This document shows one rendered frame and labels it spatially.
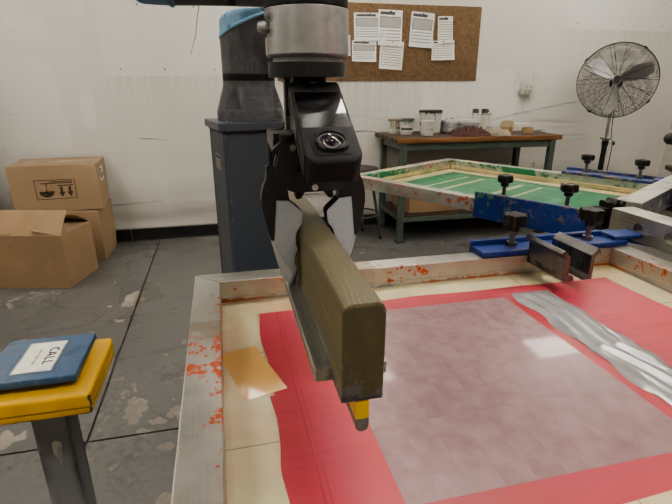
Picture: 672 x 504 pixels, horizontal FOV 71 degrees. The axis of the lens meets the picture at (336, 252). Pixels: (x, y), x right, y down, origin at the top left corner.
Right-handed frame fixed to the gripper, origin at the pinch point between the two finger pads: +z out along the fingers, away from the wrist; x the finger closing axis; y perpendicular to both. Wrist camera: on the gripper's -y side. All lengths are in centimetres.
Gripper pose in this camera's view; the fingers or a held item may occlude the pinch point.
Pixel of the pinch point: (314, 273)
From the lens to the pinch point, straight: 48.4
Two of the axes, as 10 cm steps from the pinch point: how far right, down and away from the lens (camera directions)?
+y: -2.3, -3.3, 9.2
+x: -9.7, 0.8, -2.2
